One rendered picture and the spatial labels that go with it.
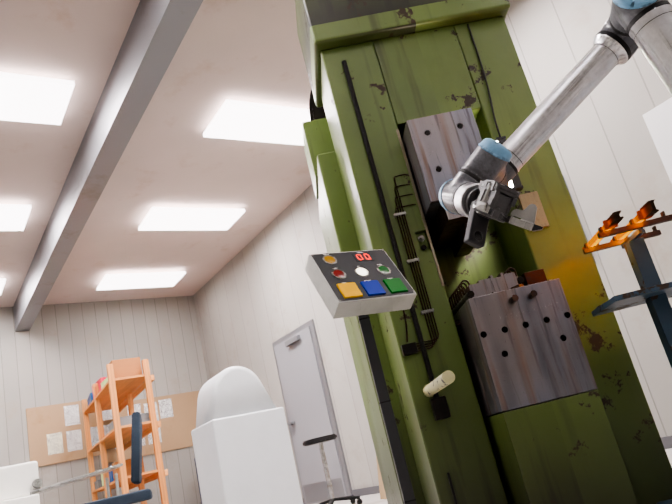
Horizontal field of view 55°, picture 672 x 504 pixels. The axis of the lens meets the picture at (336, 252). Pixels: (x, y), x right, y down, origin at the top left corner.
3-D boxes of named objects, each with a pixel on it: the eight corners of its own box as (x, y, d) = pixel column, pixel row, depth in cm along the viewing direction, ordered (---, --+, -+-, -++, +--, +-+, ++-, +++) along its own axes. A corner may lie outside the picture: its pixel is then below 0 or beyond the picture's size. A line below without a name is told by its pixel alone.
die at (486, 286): (520, 289, 261) (513, 270, 264) (473, 300, 260) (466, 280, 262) (494, 312, 301) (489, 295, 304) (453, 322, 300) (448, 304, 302)
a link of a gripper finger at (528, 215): (550, 208, 144) (514, 196, 150) (540, 233, 144) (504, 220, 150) (555, 211, 146) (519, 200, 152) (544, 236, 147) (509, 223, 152)
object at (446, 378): (458, 382, 219) (454, 367, 220) (443, 386, 218) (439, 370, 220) (437, 395, 261) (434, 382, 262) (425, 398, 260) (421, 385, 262)
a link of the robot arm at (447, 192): (451, 169, 176) (428, 198, 176) (470, 172, 164) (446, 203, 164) (475, 190, 179) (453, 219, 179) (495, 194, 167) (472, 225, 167)
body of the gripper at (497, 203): (495, 180, 148) (473, 177, 160) (481, 215, 149) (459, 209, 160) (523, 192, 150) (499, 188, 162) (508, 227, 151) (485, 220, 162)
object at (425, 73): (481, 107, 303) (453, 24, 317) (397, 124, 300) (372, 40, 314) (463, 150, 345) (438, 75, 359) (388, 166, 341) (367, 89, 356)
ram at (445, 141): (517, 183, 276) (489, 103, 288) (430, 202, 273) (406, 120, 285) (493, 218, 316) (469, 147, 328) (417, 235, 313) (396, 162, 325)
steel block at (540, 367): (598, 388, 243) (559, 277, 257) (502, 412, 240) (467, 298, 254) (549, 401, 297) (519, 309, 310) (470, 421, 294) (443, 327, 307)
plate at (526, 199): (549, 225, 283) (537, 190, 288) (530, 229, 282) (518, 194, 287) (548, 227, 285) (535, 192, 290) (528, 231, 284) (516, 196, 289)
